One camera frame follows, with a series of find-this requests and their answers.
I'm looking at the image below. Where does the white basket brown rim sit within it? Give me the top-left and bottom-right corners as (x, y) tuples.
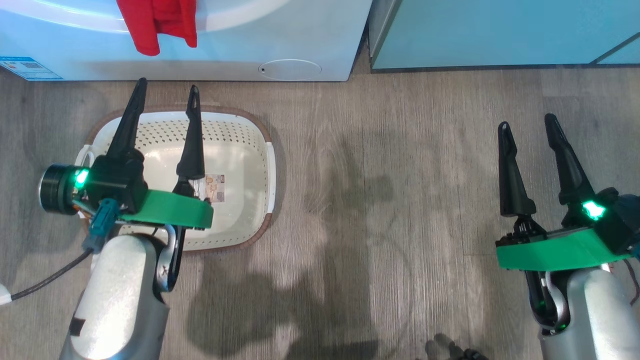
(75, 104), (277, 254)

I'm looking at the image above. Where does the white front-load washing machine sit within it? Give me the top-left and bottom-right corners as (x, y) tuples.
(0, 0), (374, 82)

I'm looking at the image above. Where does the printed basket label sticker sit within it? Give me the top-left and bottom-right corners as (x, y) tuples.
(192, 173), (226, 204)

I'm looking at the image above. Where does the pale green cabinet front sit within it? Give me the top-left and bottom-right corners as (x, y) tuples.
(369, 0), (640, 71)

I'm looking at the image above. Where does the round white filter cover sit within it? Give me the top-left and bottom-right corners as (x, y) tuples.
(258, 58), (323, 81)

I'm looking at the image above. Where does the black cable teal plug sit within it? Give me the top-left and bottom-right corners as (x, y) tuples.
(0, 198), (122, 306)

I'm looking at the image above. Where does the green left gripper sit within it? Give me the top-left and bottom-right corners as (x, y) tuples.
(106, 77), (215, 230)

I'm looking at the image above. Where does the blue energy label sticker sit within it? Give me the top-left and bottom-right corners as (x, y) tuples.
(0, 55), (64, 81)

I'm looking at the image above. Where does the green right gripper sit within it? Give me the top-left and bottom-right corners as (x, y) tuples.
(495, 113), (634, 273)

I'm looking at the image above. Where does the red garment white band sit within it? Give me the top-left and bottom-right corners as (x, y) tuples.
(115, 0), (199, 57)

